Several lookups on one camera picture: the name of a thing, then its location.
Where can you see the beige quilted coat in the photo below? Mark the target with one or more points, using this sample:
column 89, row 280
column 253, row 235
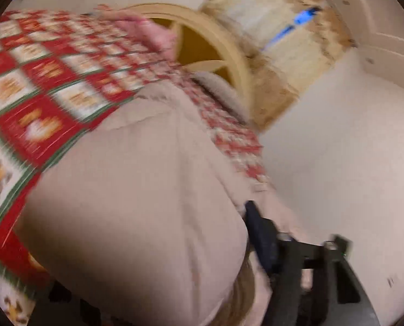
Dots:
column 137, row 193

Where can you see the cream wooden headboard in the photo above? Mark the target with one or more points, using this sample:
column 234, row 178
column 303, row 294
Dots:
column 205, row 51

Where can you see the red checkered printed bedspread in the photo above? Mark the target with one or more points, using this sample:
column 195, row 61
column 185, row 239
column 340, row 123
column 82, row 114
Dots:
column 35, row 74

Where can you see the window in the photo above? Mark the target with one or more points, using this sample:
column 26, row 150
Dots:
column 290, row 29

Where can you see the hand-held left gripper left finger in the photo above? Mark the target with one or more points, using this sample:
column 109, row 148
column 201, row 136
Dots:
column 57, row 292

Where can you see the cream moulded door frame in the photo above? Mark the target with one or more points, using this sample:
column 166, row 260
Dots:
column 375, row 17

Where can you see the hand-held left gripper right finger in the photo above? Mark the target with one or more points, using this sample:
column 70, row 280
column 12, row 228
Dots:
column 261, row 237

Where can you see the beige floral curtain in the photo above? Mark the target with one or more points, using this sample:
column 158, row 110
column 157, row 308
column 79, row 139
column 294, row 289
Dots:
column 300, row 64
column 256, row 10

